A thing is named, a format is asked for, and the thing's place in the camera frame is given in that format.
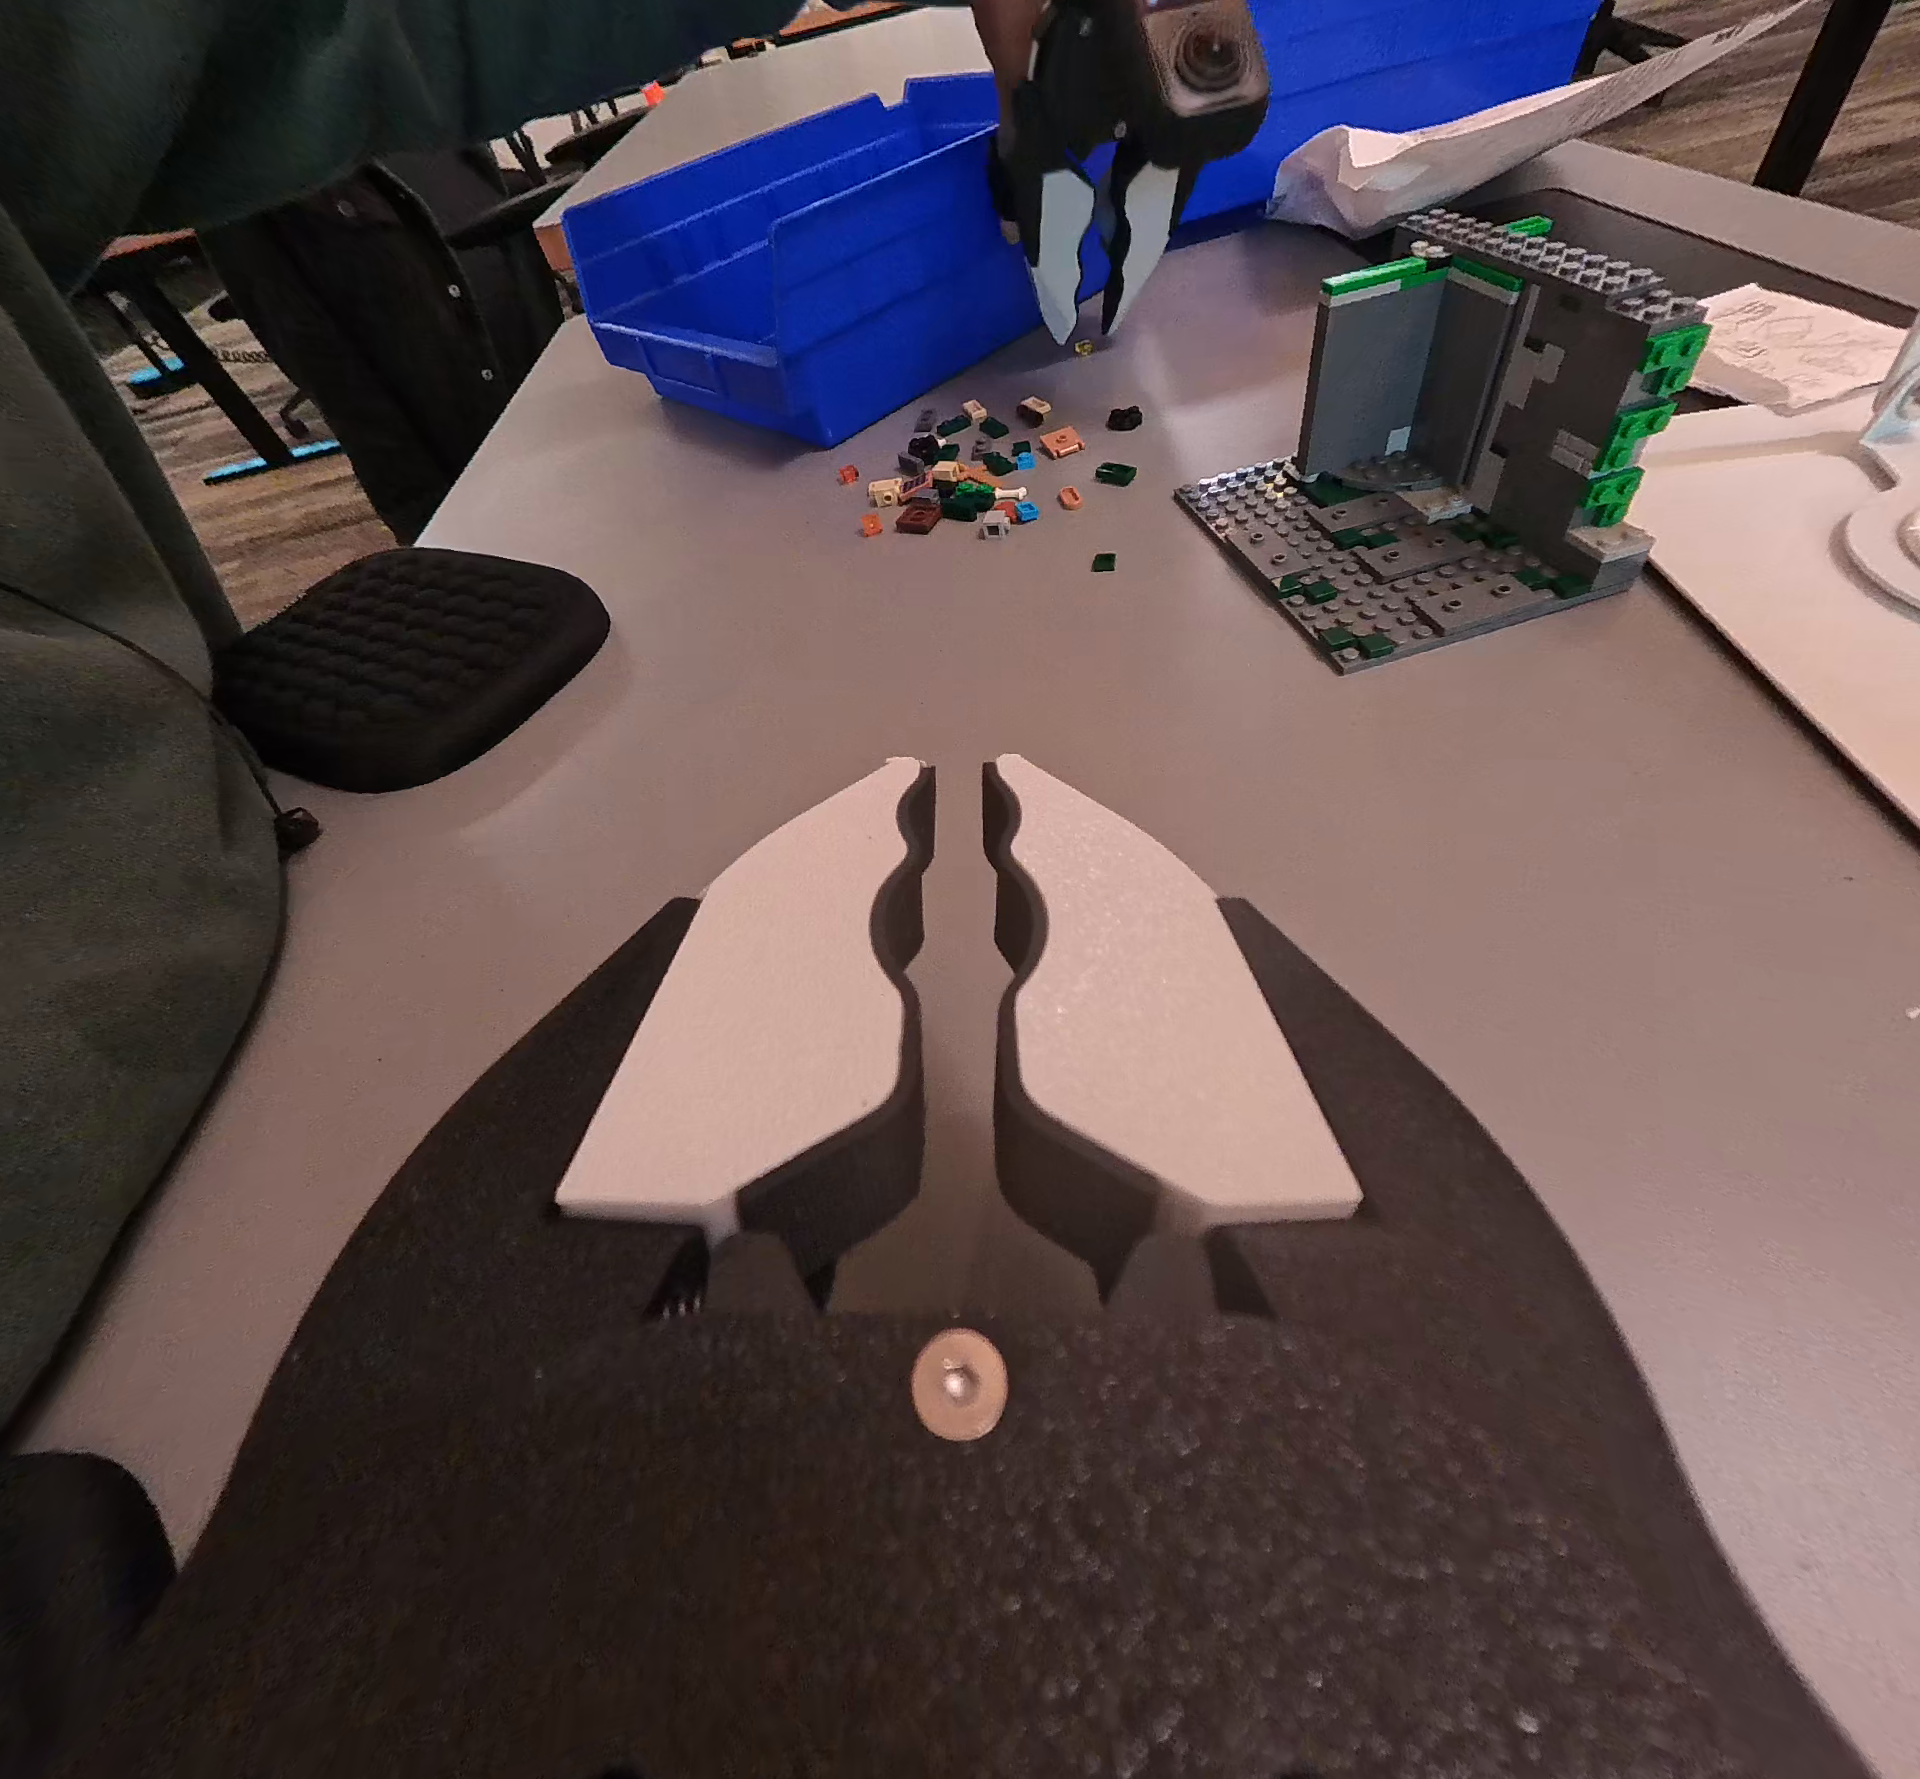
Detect blue plastic bin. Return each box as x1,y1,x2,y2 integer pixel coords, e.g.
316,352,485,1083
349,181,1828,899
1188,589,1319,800
562,74,1003,448
1170,0,1643,254

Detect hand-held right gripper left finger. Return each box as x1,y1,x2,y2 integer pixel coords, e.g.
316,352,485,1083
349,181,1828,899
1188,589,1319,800
555,755,935,1314

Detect black chair armrest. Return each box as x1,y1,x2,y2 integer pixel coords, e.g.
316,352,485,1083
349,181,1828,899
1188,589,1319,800
213,549,612,792

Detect large brick-print paper bag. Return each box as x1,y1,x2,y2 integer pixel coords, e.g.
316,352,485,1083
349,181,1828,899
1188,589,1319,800
1266,0,1838,239

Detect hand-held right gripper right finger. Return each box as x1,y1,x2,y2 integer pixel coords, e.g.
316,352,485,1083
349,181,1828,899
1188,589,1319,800
982,751,1366,1308

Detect grey desk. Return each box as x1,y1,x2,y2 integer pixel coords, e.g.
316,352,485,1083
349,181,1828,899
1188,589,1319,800
0,0,1920,1779

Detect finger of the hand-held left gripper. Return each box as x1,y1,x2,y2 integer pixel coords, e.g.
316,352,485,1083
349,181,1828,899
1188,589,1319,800
1097,156,1202,339
1027,164,1114,344

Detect grey brick building model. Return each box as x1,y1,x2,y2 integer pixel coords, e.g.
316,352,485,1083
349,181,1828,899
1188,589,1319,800
1173,206,1710,678

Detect small toy bricks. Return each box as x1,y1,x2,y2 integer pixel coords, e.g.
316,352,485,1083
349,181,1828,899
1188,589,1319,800
835,336,1150,578

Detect white printed paper sheet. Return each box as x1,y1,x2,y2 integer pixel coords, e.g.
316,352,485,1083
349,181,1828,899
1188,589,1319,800
1685,283,1913,415

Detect black jacket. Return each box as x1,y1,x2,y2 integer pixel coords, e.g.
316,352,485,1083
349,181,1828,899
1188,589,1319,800
203,143,580,543

